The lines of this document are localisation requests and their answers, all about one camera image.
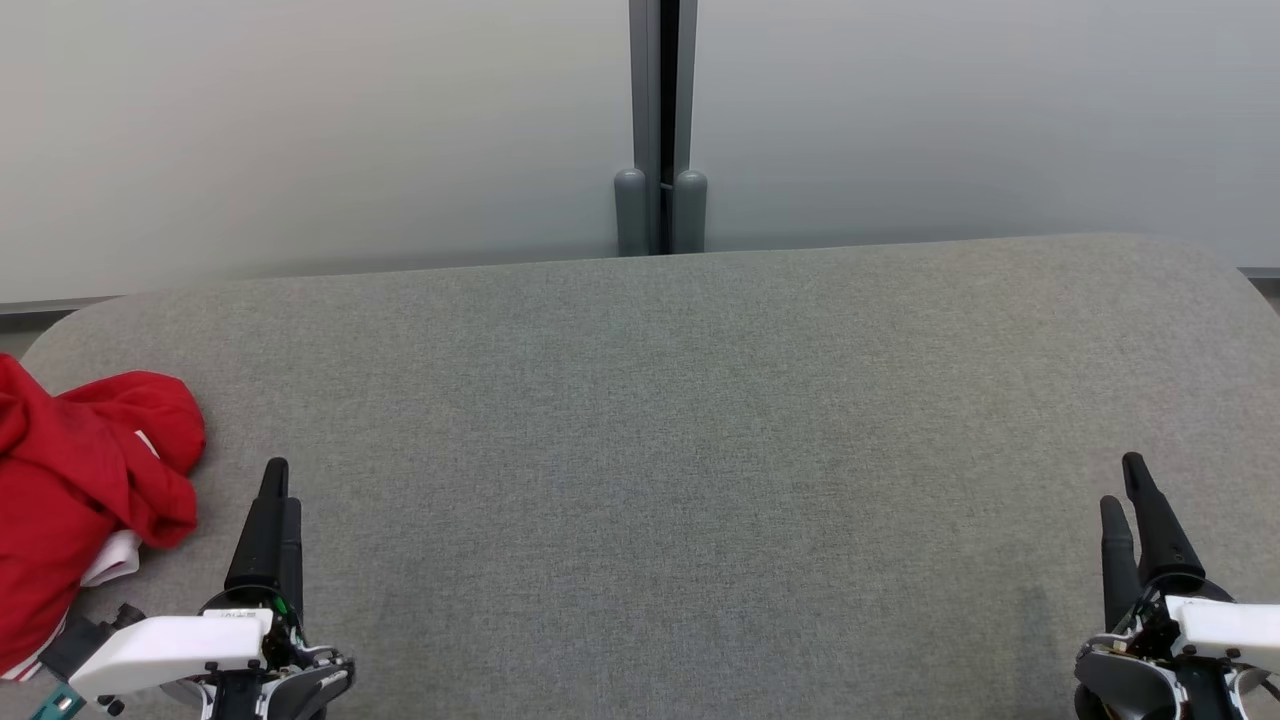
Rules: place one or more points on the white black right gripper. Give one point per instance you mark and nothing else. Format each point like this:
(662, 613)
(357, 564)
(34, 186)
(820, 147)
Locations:
(1225, 630)

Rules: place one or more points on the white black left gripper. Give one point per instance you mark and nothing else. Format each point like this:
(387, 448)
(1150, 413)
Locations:
(180, 645)

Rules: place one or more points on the red shirt with white stripes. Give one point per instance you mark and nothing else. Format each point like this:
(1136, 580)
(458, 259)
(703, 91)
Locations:
(40, 560)

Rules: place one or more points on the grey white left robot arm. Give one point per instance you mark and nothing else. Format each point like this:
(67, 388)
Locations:
(310, 685)

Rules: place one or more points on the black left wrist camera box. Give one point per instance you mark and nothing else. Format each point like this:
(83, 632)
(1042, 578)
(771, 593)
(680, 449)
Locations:
(85, 640)

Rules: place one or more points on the grey wall baseboard rail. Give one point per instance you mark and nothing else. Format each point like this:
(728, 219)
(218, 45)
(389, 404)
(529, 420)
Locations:
(1262, 272)
(55, 305)

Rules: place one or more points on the grey partition post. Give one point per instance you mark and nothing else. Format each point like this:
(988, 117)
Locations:
(660, 120)

